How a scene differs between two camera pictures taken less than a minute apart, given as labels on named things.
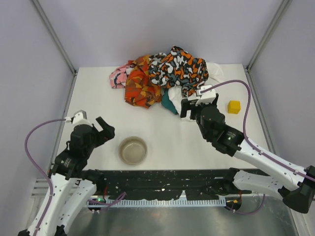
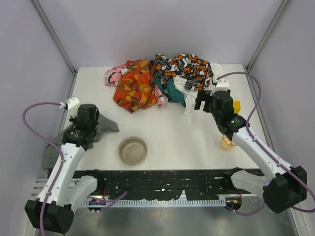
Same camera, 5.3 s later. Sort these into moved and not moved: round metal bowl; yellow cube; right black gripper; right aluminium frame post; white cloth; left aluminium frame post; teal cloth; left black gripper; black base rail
Moved: left black gripper; teal cloth; right black gripper; white cloth
Not moved: left aluminium frame post; black base rail; yellow cube; round metal bowl; right aluminium frame post
